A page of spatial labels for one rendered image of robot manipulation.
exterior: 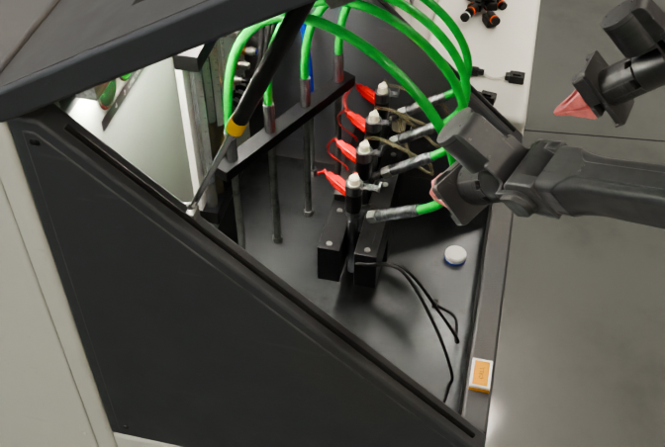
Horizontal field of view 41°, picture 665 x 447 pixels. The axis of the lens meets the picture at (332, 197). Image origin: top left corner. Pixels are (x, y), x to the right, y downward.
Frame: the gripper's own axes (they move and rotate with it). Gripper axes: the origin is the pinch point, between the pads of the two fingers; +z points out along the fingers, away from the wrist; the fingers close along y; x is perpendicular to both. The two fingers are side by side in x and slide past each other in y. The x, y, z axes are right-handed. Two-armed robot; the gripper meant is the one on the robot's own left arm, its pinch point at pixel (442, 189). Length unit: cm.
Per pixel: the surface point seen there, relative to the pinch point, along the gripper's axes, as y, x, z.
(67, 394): 56, -6, 34
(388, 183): -7.2, 1.0, 31.6
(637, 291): -83, 91, 105
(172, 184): 23.4, -22.0, 29.9
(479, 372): 9.9, 25.9, 5.5
